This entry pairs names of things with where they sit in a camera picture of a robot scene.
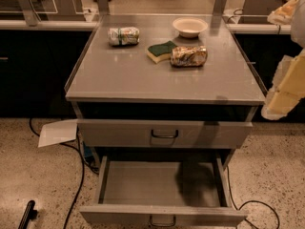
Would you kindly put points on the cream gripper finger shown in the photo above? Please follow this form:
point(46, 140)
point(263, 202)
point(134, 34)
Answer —
point(284, 14)
point(288, 87)

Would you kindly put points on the orange can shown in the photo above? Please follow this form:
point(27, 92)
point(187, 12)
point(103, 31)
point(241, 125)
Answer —
point(189, 56)

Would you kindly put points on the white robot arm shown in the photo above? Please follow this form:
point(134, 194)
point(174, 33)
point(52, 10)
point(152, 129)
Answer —
point(298, 25)

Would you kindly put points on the grey drawer cabinet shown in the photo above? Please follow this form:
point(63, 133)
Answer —
point(123, 83)

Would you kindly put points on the green white crumpled can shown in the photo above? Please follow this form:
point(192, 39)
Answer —
point(123, 36)

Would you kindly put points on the open middle drawer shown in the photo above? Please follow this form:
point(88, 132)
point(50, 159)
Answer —
point(163, 194)

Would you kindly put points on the closed top drawer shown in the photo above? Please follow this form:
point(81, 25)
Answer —
point(163, 134)

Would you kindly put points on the white paper bowl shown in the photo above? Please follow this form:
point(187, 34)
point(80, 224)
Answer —
point(189, 27)

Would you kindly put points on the green yellow sponge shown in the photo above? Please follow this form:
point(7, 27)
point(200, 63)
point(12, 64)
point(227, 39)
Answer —
point(160, 52)

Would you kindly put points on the white paper sheet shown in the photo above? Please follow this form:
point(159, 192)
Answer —
point(57, 132)

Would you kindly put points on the black object on floor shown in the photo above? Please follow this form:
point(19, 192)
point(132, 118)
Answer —
point(29, 214)

